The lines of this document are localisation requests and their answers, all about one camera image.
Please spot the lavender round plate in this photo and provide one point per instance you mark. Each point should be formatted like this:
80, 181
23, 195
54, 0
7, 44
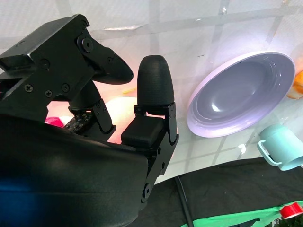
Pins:
236, 94

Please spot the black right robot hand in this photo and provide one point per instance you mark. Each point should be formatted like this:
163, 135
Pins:
71, 170

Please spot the light teal mug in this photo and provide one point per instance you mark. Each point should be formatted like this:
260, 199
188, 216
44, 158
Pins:
281, 146

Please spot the black backdrop cloth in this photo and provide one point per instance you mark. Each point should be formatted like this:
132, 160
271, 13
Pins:
236, 184

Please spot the green cloth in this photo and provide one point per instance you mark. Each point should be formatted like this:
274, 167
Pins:
236, 221

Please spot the pink plush pig doll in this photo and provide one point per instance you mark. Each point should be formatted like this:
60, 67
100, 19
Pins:
122, 106

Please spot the red tape roll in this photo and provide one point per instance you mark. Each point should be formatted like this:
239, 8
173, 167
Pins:
292, 209

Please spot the orange white striped pumpkin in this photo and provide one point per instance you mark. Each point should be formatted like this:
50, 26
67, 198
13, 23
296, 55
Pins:
298, 87

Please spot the small yellow stick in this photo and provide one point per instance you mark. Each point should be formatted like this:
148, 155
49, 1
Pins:
129, 90

